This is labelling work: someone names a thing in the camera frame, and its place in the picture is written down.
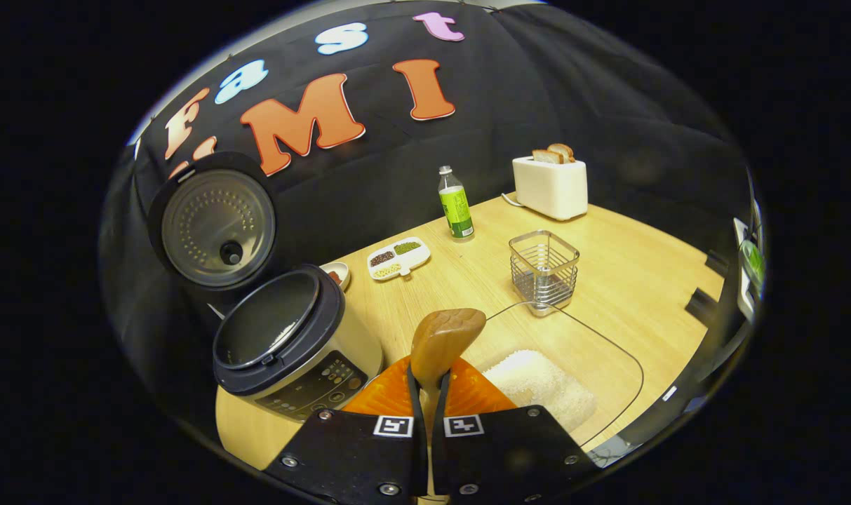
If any white divided bean dish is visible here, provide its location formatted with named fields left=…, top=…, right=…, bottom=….
left=367, top=237, right=431, bottom=282

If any white box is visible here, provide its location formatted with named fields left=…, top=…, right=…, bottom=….
left=732, top=217, right=766, bottom=320

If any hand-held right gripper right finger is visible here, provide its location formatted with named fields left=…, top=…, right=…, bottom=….
left=432, top=358, right=601, bottom=505

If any small white bowl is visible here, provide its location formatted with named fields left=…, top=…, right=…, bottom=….
left=320, top=262, right=351, bottom=292

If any dark lidded rice cooker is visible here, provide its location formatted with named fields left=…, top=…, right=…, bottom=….
left=147, top=151, right=385, bottom=423

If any wooden spoon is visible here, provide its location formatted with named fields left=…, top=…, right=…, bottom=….
left=410, top=308, right=488, bottom=505

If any white rice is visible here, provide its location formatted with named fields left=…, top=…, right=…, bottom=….
left=483, top=349, right=598, bottom=433

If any metal wire chopstick holder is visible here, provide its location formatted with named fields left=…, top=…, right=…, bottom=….
left=509, top=231, right=580, bottom=318

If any green label drink bottle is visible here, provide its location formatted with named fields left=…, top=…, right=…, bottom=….
left=438, top=166, right=475, bottom=243

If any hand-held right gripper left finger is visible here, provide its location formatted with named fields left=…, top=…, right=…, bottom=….
left=264, top=356, right=429, bottom=505

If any white toaster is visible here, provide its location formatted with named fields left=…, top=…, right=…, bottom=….
left=502, top=156, right=589, bottom=222

